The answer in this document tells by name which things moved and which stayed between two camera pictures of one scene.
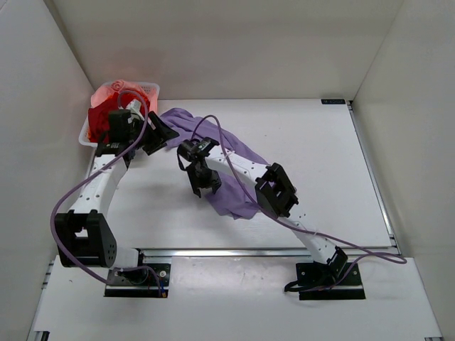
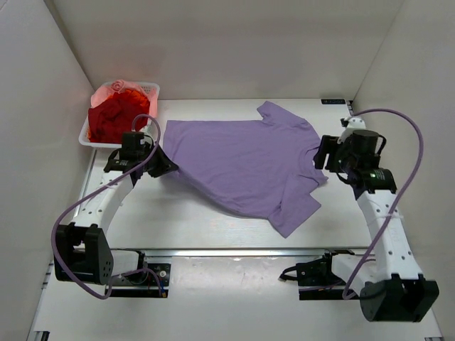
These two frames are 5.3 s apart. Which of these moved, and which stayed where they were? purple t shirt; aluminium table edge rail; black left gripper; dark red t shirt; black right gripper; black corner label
Moved: purple t shirt; black right gripper; black left gripper
Stayed: black corner label; aluminium table edge rail; dark red t shirt
